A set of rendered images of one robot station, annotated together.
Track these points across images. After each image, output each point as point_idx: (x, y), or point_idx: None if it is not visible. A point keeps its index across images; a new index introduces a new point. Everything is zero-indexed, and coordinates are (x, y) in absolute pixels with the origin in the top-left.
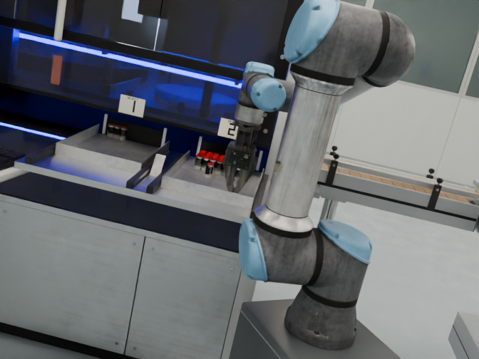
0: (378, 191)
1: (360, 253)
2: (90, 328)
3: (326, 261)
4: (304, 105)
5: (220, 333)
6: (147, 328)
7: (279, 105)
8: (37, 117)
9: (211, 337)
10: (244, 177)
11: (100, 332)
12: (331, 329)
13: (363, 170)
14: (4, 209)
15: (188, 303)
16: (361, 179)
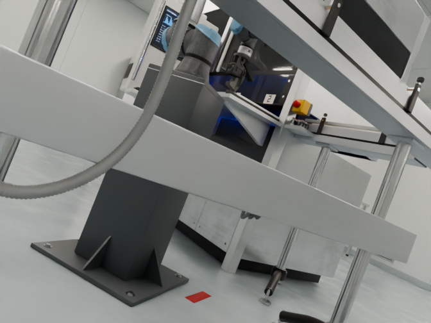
0: (347, 134)
1: (201, 27)
2: (188, 213)
3: (188, 33)
4: None
5: (236, 219)
6: (208, 214)
7: (238, 26)
8: None
9: (231, 222)
10: (236, 84)
11: (190, 215)
12: (181, 65)
13: (342, 125)
14: None
15: None
16: (338, 128)
